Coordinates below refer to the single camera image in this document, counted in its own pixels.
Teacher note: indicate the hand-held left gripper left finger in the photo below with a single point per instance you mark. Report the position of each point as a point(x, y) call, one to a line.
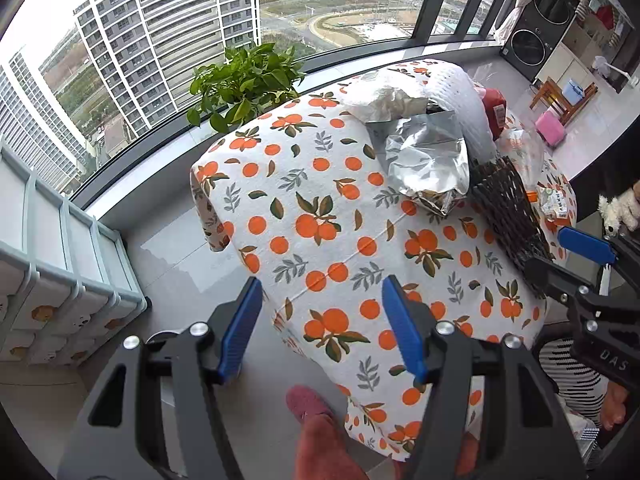
point(242, 330)

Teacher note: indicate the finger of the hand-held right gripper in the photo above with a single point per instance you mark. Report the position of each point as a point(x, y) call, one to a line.
point(555, 277)
point(585, 245)

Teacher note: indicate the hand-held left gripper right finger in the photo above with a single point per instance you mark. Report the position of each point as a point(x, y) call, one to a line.
point(400, 330)

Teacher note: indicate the small green label packet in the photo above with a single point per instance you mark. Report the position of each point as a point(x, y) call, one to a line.
point(552, 200)

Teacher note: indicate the black woven basket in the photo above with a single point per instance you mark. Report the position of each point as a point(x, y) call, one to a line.
point(505, 210)

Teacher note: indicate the clear plastic bag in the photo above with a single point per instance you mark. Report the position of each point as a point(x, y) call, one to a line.
point(520, 150)

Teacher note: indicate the red packet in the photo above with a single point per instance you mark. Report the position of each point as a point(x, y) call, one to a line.
point(492, 110)

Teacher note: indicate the large silver foil bag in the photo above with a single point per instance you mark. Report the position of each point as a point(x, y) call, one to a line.
point(425, 155)

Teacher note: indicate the white textured cloth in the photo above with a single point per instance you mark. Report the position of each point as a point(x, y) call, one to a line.
point(460, 95)

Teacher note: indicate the person's right hand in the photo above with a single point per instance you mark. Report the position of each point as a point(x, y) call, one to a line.
point(612, 405)

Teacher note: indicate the striped garment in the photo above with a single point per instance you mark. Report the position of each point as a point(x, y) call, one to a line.
point(570, 375)

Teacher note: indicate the white plush dog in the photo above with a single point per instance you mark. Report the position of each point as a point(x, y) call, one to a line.
point(610, 212)

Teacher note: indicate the beige plush toy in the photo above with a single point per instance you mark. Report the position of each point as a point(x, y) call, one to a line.
point(631, 207)

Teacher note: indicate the round metal bin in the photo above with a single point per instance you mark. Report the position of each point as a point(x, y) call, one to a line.
point(162, 337)

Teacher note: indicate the pink slipper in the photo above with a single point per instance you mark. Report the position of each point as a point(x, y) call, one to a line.
point(307, 402)

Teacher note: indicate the pink stool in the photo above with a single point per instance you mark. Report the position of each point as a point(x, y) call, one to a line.
point(550, 127)

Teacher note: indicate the pink pants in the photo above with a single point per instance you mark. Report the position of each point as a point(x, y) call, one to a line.
point(325, 450)

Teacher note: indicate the orange print tablecloth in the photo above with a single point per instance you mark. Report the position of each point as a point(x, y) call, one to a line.
point(325, 200)

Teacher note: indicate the wooden chair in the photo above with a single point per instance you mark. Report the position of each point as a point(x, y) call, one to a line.
point(547, 97)

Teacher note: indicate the blue plastic container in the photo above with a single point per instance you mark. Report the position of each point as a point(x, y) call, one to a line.
point(573, 92)

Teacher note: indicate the white cabinet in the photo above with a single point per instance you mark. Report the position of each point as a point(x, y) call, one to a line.
point(565, 62)

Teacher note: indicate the pale blue plastic drawer unit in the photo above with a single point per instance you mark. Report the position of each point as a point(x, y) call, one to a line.
point(50, 260)

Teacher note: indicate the black washing machine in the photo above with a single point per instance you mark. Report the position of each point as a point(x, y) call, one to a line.
point(530, 47)

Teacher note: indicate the black dryer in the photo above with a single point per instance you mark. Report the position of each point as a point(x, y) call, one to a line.
point(552, 2)

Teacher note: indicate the green potted plant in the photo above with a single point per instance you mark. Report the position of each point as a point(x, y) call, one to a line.
point(245, 80)

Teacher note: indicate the white curtain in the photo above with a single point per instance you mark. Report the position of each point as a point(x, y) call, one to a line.
point(517, 0)

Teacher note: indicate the white high-rise building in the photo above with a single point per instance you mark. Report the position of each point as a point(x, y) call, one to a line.
point(30, 120)

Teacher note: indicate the grey high-rise building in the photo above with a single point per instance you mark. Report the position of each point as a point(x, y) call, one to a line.
point(160, 35)

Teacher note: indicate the black window frame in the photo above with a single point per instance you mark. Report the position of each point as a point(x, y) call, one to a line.
point(422, 5)

